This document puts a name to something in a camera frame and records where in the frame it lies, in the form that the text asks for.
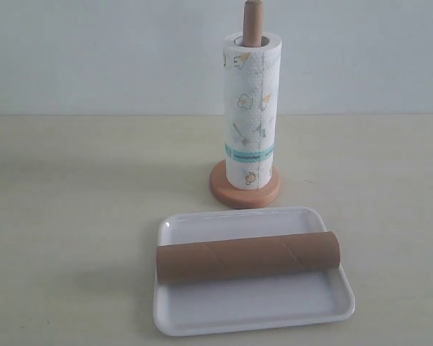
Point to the brown cardboard tube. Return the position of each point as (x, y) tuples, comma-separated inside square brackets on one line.
[(247, 258)]

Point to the wooden paper towel holder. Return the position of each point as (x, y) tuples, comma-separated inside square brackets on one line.
[(222, 190)]

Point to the white plastic tray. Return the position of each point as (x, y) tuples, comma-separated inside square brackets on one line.
[(248, 304)]

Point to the printed paper towel roll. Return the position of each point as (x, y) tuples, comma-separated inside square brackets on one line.
[(251, 89)]

